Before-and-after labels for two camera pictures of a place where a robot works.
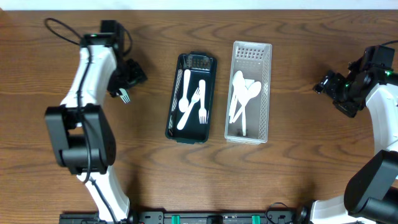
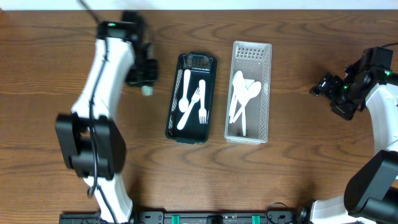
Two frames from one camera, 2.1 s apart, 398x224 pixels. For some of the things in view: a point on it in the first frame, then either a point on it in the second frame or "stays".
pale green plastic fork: [124, 96] to [147, 90]
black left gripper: [137, 74] to [152, 77]
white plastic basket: [254, 60] stays
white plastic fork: [202, 113] stays
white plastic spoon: [250, 92] stays
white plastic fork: [194, 99] stays
